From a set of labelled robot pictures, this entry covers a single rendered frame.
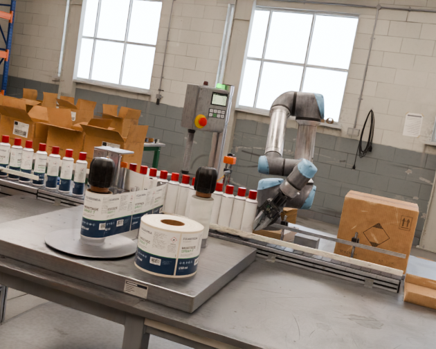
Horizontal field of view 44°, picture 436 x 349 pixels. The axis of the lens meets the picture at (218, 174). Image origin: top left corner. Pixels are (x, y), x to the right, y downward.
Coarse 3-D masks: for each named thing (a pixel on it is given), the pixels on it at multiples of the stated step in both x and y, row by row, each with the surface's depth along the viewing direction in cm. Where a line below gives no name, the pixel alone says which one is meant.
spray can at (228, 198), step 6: (228, 186) 226; (228, 192) 226; (222, 198) 227; (228, 198) 225; (222, 204) 226; (228, 204) 226; (222, 210) 226; (228, 210) 226; (222, 216) 226; (228, 216) 227; (222, 222) 227; (228, 222) 228
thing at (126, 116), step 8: (104, 104) 651; (104, 112) 651; (112, 112) 663; (120, 112) 669; (128, 112) 632; (136, 112) 643; (120, 120) 634; (128, 120) 639; (136, 120) 651; (120, 128) 634; (128, 128) 641
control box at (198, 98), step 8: (192, 88) 231; (200, 88) 228; (208, 88) 230; (216, 88) 234; (192, 96) 231; (200, 96) 229; (208, 96) 231; (184, 104) 236; (192, 104) 231; (200, 104) 230; (208, 104) 232; (184, 112) 236; (192, 112) 230; (200, 112) 230; (184, 120) 235; (192, 120) 230; (208, 120) 234; (216, 120) 236; (224, 120) 239; (192, 128) 231; (200, 128) 232; (208, 128) 235; (216, 128) 237
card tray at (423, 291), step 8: (408, 280) 219; (416, 280) 218; (424, 280) 217; (432, 280) 216; (408, 288) 211; (416, 288) 212; (424, 288) 214; (432, 288) 216; (408, 296) 194; (416, 296) 194; (424, 296) 193; (432, 296) 205; (416, 304) 194; (424, 304) 193; (432, 304) 192
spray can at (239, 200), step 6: (240, 192) 225; (240, 198) 225; (234, 204) 226; (240, 204) 225; (234, 210) 226; (240, 210) 225; (234, 216) 226; (240, 216) 226; (234, 222) 226; (240, 222) 226; (234, 228) 226; (240, 228) 227; (228, 234) 228; (234, 234) 226
